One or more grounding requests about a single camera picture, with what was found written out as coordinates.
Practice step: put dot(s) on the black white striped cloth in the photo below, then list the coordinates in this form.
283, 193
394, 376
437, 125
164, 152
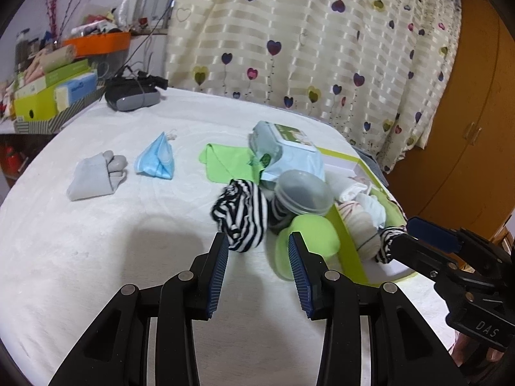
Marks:
241, 212

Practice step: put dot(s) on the light green microfiber cloth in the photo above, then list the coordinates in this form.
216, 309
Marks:
223, 163

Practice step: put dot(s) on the black grey VR headset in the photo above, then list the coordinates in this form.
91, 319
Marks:
127, 92

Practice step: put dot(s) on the heart pattern curtain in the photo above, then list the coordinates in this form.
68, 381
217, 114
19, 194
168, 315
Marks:
374, 70

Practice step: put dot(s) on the green cream jar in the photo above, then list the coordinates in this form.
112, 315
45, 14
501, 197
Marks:
318, 234

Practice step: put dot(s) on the orange plastic basket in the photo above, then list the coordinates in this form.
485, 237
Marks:
99, 44

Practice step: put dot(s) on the green embroidered hand towel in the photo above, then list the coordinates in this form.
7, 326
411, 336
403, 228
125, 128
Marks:
395, 217

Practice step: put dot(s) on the white side shelf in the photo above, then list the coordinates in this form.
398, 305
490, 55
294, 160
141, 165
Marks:
18, 151

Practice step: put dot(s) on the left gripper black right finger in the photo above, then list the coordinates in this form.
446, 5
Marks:
404, 350

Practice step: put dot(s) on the lime green file box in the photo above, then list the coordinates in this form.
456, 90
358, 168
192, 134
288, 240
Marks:
37, 107

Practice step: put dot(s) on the blue surgical face mask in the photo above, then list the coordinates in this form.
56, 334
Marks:
157, 159

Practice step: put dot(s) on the wooden wardrobe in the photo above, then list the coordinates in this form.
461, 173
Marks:
464, 177

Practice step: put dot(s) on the white towel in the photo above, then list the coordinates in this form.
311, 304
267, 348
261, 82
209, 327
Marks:
344, 188

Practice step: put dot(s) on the grey clothes pile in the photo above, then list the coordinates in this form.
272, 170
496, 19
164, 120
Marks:
371, 162

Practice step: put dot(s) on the wet wipes pack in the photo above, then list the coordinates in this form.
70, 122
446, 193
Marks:
280, 148

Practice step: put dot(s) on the pale mint toe sock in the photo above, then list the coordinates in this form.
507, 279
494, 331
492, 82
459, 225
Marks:
372, 206

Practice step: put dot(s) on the person's right hand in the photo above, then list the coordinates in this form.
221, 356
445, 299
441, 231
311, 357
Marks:
482, 366

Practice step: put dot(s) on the grey toe sock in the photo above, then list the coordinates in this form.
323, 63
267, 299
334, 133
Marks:
97, 176

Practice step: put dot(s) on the lime green cardboard box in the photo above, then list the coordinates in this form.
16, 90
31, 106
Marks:
370, 272

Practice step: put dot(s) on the beige rolled cloth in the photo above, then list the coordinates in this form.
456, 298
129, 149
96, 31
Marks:
59, 58

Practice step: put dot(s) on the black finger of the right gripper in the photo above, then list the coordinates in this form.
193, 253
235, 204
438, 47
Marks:
425, 260
438, 231

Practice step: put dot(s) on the striped grey storage tray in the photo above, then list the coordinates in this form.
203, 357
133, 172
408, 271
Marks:
55, 124

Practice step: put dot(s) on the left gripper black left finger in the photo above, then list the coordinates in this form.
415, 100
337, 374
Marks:
114, 348

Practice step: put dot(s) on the green flat box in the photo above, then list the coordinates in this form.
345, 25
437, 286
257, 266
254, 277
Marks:
52, 78

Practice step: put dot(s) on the blue tissue pack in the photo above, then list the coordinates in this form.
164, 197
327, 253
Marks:
75, 89

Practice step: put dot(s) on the beige elastic bandage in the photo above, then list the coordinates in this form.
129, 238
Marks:
365, 236

